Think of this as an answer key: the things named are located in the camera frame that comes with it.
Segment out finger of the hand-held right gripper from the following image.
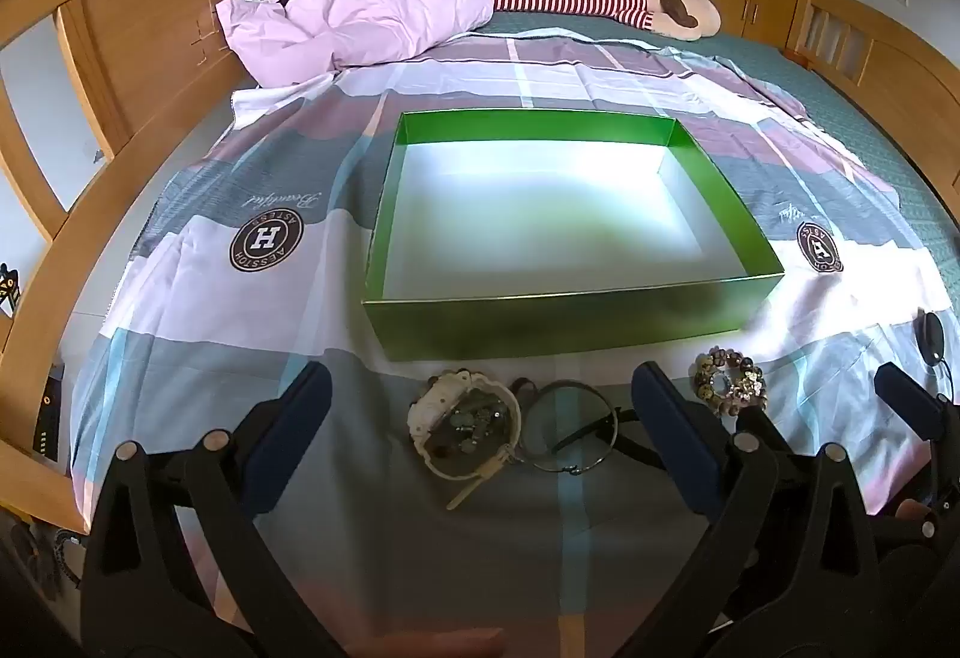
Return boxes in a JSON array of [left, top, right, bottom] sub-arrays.
[[874, 362, 947, 440]]

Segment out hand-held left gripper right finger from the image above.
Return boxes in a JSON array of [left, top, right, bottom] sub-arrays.
[[622, 360, 886, 658]]

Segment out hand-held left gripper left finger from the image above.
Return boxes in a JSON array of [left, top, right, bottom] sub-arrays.
[[79, 360, 335, 658]]

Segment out black wrist watch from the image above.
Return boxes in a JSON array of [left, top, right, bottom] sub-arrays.
[[512, 379, 661, 471]]

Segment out dark wooden bead bracelet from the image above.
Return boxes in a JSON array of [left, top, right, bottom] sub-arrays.
[[694, 347, 767, 417]]

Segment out metal bangle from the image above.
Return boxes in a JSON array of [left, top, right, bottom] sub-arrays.
[[517, 382, 618, 476]]

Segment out white wrist watch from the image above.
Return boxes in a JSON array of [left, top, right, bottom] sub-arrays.
[[407, 369, 522, 510]]

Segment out green cardboard box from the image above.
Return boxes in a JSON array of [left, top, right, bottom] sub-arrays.
[[361, 109, 785, 363]]

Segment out printed patchwork bedsheet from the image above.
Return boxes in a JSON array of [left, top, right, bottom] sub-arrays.
[[71, 32, 901, 658]]

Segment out black electronic device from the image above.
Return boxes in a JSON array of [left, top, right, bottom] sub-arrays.
[[34, 365, 65, 461]]

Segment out pink duvet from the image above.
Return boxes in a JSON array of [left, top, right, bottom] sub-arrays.
[[216, 0, 496, 88]]

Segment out wooden bed frame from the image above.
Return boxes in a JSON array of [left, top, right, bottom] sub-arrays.
[[0, 0, 960, 531]]

